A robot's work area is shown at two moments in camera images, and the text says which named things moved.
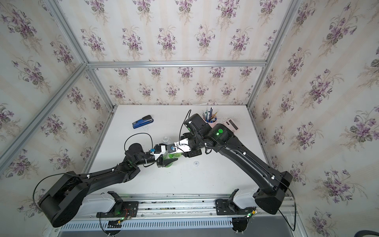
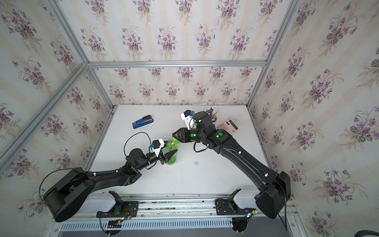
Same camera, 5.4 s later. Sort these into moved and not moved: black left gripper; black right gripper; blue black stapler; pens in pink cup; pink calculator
Moved: black left gripper; black right gripper
Not moved: pink calculator; blue black stapler; pens in pink cup
